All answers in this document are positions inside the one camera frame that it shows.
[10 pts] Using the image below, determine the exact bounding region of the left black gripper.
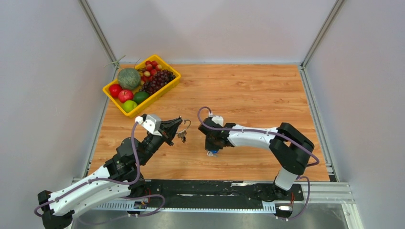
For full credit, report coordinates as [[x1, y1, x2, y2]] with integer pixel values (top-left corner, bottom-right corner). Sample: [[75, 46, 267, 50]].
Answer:
[[138, 118, 183, 166]]

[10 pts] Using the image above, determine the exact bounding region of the blue-capped key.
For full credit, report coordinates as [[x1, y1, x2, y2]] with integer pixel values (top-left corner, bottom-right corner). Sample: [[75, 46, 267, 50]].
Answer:
[[207, 150, 218, 157]]

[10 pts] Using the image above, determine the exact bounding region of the silver keyring with keys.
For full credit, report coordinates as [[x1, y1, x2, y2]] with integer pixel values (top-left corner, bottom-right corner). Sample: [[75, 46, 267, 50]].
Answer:
[[177, 119, 192, 143]]

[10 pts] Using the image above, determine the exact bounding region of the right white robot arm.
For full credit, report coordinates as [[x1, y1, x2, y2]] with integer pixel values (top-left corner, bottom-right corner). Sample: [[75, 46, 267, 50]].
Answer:
[[198, 116, 315, 199]]

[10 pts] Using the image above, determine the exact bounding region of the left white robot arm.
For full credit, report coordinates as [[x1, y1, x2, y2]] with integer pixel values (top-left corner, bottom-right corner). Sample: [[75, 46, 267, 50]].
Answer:
[[34, 114, 183, 229]]

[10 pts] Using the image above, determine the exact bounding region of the dark green avocado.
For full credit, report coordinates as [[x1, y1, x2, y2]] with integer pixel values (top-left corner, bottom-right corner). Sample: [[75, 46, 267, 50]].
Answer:
[[132, 91, 150, 105]]

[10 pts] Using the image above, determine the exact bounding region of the dark purple grape bunch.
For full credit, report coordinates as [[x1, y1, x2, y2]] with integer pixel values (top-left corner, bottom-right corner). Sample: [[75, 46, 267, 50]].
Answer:
[[139, 70, 175, 95]]

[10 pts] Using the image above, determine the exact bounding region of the light green apple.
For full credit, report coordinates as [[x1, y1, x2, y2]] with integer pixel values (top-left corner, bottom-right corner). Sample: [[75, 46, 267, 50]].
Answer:
[[122, 100, 138, 113]]

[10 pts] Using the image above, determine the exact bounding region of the red-pink apple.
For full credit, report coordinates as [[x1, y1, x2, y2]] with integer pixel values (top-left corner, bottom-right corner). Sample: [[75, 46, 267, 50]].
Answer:
[[118, 89, 134, 103]]

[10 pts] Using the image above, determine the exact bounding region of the green melon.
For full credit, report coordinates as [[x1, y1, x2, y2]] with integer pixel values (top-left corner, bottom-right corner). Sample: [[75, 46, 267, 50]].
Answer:
[[117, 68, 141, 90]]

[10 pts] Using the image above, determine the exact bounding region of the red apple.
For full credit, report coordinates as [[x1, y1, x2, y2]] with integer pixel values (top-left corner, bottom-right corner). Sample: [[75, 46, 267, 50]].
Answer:
[[108, 83, 123, 98]]

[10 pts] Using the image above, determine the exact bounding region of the white zip tie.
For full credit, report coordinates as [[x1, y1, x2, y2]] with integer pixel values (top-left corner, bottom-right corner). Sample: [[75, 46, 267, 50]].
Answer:
[[104, 55, 126, 69]]

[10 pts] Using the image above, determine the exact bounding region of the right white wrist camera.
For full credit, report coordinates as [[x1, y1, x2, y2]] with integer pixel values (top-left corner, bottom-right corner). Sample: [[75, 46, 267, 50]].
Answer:
[[209, 114, 224, 126]]

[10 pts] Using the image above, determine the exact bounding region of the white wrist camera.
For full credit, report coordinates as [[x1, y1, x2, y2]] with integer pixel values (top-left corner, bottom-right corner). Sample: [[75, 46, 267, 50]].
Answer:
[[135, 114, 162, 136], [209, 114, 224, 126]]

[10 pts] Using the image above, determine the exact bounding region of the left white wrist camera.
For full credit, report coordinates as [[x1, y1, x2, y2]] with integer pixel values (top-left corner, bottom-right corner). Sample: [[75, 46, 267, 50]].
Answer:
[[135, 114, 162, 136]]

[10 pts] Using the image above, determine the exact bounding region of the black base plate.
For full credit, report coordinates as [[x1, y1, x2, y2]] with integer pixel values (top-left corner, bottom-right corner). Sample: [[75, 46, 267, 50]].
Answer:
[[129, 179, 305, 209]]

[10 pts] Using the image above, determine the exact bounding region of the white slotted cable duct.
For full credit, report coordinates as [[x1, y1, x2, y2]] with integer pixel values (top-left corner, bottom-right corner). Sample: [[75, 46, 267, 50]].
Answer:
[[95, 200, 277, 214]]

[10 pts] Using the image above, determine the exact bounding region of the left aluminium frame post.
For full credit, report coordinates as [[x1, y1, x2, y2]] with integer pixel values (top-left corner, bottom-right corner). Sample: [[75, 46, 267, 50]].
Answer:
[[78, 0, 117, 62]]

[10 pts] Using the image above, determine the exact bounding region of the aluminium frame post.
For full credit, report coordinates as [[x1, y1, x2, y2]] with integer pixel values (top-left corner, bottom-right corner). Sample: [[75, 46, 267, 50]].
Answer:
[[78, 0, 117, 62], [301, 0, 346, 69]]

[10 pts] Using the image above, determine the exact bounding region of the right aluminium frame post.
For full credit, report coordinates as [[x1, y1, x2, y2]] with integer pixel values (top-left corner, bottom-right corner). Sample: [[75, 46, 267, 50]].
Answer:
[[301, 0, 346, 69]]

